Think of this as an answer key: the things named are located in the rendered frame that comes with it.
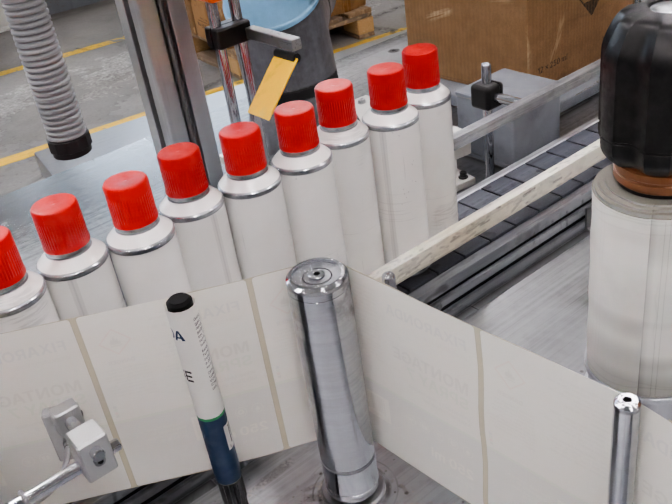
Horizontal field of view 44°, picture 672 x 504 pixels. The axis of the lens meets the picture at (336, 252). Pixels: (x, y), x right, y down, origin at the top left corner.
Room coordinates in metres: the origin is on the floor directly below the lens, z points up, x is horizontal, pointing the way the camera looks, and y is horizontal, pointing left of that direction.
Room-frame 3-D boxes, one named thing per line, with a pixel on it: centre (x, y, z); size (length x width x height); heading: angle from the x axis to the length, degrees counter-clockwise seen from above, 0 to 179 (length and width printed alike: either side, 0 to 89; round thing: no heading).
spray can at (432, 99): (0.73, -0.10, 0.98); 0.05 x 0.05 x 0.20
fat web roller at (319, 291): (0.41, 0.01, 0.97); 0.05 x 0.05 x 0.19
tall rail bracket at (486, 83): (0.89, -0.22, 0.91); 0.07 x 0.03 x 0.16; 35
